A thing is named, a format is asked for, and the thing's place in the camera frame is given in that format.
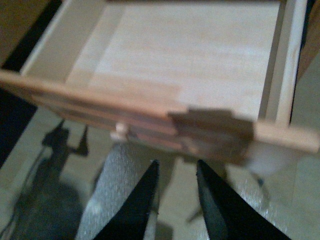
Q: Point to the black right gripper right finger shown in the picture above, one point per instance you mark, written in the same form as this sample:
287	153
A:
227	216

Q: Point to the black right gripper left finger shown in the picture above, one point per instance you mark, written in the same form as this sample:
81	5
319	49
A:
130	222

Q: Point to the wooden drawer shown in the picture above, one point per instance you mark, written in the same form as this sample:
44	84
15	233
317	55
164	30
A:
211	78

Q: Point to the upper drawer round knob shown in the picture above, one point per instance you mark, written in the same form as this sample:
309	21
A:
120	134

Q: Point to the wooden nightstand cabinet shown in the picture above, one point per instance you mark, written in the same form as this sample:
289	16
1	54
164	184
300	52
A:
22	22

